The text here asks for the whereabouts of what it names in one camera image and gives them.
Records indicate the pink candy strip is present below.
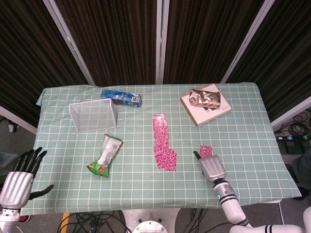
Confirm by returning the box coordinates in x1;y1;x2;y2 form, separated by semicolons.
152;113;178;172

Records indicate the green white snack bag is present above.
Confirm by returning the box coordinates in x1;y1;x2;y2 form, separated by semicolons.
87;133;124;178

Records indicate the clear plastic box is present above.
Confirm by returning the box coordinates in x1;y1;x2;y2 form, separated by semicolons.
69;98;118;133

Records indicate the black floor cable tangle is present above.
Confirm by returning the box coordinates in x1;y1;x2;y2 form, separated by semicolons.
57;209;129;233
274;109;311;140

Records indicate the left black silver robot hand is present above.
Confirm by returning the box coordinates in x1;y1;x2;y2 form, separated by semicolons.
0;147;55;211

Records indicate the white partition base rail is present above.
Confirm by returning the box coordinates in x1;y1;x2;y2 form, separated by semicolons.
0;105;38;134
271;96;311;131

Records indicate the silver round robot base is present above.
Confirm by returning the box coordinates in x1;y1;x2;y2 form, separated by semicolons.
121;208;180;233

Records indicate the white partition post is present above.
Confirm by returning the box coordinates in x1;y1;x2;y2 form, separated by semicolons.
220;0;276;84
155;0;170;84
43;0;96;86

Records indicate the black cable with plug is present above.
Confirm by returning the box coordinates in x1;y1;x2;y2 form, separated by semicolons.
188;208;209;233

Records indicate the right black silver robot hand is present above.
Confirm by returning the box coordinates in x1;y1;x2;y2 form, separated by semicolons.
192;150;227;184

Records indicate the gold red foil bag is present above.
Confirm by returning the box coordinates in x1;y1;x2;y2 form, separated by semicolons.
189;88;222;109

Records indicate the blue cookie package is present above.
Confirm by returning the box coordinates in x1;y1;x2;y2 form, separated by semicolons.
100;89;142;108

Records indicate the pink flat box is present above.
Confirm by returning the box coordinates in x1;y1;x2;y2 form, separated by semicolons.
179;83;232;127

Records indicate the green white checked tablecloth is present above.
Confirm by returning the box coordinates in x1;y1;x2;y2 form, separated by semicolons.
19;82;302;216

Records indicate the dark ribbed partition panel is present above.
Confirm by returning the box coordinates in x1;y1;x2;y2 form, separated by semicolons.
54;0;157;87
163;0;266;84
227;0;311;122
0;0;89;128

